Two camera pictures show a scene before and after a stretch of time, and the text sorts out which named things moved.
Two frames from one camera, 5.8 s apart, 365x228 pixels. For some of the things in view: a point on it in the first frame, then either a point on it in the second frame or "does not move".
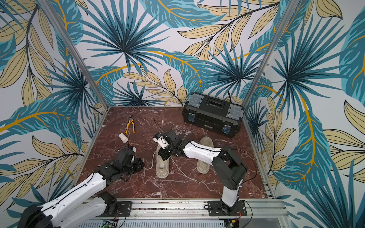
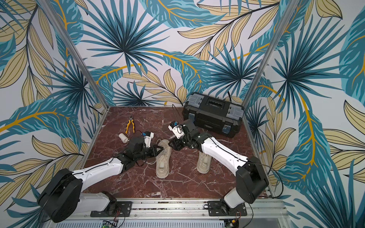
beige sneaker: [203, 167] does not move
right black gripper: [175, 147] to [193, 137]
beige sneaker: [162, 166] does not move
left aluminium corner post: [74, 54] does not move
